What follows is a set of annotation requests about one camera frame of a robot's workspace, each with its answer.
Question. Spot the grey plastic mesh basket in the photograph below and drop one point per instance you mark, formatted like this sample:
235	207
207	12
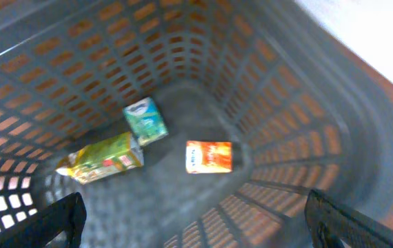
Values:
259	74

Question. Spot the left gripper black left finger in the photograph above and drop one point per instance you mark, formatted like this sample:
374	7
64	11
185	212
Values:
67	215

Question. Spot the teal green small carton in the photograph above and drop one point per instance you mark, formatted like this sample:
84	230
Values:
145	121

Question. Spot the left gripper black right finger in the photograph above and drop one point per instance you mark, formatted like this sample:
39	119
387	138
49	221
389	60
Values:
332	224

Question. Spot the green yellow juice carton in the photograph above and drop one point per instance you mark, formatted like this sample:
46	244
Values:
105	158

